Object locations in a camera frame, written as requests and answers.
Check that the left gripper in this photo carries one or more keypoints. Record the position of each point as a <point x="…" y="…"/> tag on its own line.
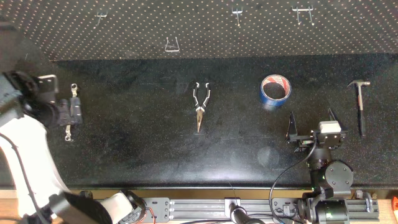
<point x="64" y="112"/>

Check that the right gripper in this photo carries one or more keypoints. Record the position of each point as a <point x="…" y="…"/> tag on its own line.
<point x="300" y="138"/>

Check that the wrench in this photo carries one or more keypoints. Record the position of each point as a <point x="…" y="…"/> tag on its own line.
<point x="74" y="90"/>

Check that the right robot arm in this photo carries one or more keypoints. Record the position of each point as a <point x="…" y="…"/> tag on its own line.
<point x="339" y="180"/>

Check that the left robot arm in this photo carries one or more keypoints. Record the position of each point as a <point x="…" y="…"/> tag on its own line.
<point x="28" y="149"/>

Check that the black pegboard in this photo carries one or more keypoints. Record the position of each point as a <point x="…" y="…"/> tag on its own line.
<point x="199" y="31"/>

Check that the roll of blue tape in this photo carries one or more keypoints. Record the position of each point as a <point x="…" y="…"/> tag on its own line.
<point x="273" y="101"/>

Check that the metal hook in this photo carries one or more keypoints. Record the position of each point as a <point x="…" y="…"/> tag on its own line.
<point x="172" y="49"/>
<point x="303" y="9"/>
<point x="237" y="12"/>
<point x="101" y="14"/>

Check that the pliers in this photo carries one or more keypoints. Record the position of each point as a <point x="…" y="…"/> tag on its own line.
<point x="199" y="119"/>

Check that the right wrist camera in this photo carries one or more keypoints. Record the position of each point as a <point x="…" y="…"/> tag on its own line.
<point x="329" y="127"/>

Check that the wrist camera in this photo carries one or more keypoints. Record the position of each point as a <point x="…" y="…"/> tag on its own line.
<point x="48" y="88"/>
<point x="329" y="127"/>

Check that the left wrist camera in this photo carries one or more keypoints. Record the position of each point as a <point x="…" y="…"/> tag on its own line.
<point x="48" y="88"/>

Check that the mounting rail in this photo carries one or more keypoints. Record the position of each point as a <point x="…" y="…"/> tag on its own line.
<point x="199" y="210"/>

